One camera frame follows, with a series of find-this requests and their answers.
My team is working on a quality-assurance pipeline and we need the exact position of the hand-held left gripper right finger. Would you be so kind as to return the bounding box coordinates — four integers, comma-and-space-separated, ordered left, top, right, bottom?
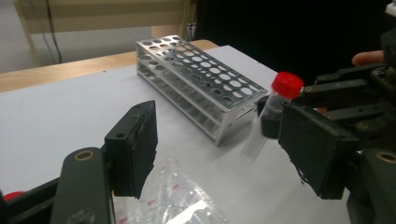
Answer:
277, 102, 361, 201

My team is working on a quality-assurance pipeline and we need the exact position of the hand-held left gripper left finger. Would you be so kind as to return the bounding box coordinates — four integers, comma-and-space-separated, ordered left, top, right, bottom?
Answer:
104, 99, 159, 201

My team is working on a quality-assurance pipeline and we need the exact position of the clear plastic bag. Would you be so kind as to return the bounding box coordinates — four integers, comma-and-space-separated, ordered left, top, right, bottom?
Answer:
111, 157, 233, 224

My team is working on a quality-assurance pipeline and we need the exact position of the perforated metal test tube rack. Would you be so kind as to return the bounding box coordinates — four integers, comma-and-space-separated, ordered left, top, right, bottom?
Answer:
134, 34, 269, 147

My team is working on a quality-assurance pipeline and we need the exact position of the black hanging cable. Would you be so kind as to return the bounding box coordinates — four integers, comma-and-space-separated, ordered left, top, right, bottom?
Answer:
44, 0, 64, 65

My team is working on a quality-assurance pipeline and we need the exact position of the red cap test tube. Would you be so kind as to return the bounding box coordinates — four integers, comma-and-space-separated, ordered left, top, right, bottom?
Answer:
241, 71, 305, 163
2, 190, 26, 203

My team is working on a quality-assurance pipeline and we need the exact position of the beige cabinet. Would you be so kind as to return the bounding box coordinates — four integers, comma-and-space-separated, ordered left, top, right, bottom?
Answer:
13, 0, 191, 67

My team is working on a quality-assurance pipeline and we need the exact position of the white table sheet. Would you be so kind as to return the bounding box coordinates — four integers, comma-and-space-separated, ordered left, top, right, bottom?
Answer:
0, 45, 353, 224

